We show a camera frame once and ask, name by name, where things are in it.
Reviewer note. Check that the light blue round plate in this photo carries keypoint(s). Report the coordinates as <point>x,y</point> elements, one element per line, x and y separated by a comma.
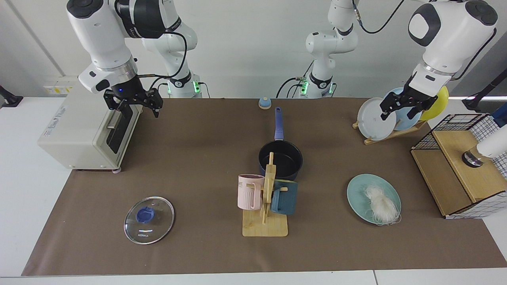
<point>401,121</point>

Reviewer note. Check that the wall socket strip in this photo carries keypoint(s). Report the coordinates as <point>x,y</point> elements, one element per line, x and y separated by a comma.
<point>59,88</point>

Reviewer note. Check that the black slanted stand leg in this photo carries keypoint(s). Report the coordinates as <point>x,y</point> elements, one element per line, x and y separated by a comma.
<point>481,97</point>

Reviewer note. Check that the glass lid with blue knob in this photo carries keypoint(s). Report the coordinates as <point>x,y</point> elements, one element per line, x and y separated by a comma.
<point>158,221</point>

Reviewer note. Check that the white round plate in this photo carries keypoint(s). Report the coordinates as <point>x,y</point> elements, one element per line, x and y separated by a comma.
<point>372,118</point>

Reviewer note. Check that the teal round plate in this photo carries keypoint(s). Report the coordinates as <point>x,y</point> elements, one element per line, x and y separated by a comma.
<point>356,194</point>

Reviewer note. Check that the wooden cup stand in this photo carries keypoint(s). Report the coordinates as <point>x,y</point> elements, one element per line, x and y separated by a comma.
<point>265,227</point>

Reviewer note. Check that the yellow round plate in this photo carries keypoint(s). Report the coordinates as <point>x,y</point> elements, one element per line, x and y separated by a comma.
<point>437,107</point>

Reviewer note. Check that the pale toaster oven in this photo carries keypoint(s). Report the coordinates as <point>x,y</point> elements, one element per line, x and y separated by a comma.
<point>71,134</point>

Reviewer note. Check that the pink ribbed cup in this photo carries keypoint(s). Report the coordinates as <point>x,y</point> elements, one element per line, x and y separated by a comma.
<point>249,194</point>

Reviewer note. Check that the dark blue cup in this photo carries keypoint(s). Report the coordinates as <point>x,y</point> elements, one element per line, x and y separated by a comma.
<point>285,200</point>

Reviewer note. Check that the small blue round thing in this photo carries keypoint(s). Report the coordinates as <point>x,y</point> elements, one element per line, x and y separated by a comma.
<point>265,103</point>

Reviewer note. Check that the blue object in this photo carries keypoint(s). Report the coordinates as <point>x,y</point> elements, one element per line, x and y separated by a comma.
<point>501,114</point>

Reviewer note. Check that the white cylinder with black end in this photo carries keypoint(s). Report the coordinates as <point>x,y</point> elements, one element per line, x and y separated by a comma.
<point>493,144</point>

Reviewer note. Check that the wooden plate rack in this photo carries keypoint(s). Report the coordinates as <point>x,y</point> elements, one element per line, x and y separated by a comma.
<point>380,139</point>

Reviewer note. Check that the black stand foot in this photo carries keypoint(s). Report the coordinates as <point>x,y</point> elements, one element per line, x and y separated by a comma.
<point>10,98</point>

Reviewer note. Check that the white vermicelli bundle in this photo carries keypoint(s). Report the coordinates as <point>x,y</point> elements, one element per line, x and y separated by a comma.
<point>382,204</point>

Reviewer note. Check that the brown table cloth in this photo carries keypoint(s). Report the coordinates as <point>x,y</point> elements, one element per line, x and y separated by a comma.
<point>198,158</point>

